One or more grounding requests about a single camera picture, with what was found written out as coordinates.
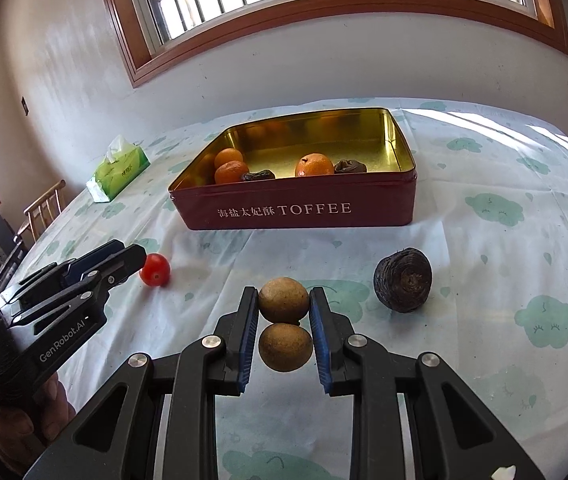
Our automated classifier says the red cherry tomato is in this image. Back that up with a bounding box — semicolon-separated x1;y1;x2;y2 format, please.
139;252;171;287

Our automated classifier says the large dark ridged fruit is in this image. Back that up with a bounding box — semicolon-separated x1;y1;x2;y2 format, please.
373;247;433;313

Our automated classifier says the small orange kumquat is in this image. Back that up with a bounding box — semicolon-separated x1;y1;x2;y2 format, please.
214;148;244;168

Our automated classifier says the brown longan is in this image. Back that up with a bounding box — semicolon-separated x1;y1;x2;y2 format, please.
258;323;313;373
258;276;310;324

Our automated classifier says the dark date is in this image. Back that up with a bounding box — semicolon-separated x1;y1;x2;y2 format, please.
242;169;275;182

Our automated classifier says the mandarin orange with leaf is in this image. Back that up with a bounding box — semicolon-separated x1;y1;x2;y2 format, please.
295;153;335;178

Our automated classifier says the dark wrinkled passion fruit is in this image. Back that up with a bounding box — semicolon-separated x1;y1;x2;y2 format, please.
334;159;368;174

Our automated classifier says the person's left hand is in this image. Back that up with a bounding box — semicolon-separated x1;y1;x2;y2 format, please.
0;374;76;476

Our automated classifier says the wooden chair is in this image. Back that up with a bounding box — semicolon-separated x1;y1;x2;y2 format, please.
17;179;66;242

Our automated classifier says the green tissue pack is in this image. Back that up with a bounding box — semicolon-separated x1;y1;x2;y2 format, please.
86;136;150;204

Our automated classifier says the cloud pattern tablecloth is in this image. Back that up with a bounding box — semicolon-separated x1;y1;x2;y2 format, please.
19;99;568;479

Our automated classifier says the dark wall switch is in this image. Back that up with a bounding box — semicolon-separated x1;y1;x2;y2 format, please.
20;96;29;117

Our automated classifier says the barred window wooden frame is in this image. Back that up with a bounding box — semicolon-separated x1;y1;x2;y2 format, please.
104;0;568;88

